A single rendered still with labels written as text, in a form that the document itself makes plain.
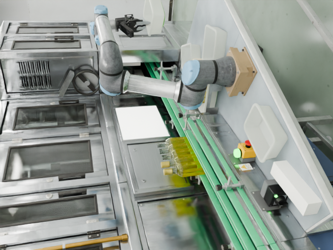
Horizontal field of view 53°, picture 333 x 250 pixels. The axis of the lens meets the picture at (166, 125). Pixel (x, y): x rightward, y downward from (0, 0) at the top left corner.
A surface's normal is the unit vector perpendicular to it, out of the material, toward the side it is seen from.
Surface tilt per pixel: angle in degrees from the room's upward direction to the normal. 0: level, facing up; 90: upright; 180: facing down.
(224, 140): 90
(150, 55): 90
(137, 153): 90
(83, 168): 90
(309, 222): 0
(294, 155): 0
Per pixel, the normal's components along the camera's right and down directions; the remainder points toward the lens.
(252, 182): 0.07, -0.83
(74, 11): 0.25, 0.55
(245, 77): 0.21, 0.81
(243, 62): 0.16, -0.58
